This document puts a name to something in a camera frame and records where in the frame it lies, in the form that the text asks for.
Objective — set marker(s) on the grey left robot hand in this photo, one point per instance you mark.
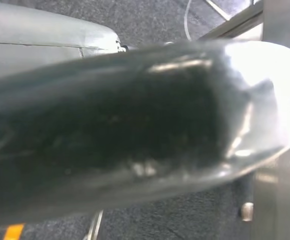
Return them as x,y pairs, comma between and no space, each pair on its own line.
109,126

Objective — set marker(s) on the steel top workbench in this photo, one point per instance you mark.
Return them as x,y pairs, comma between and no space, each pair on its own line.
280,23

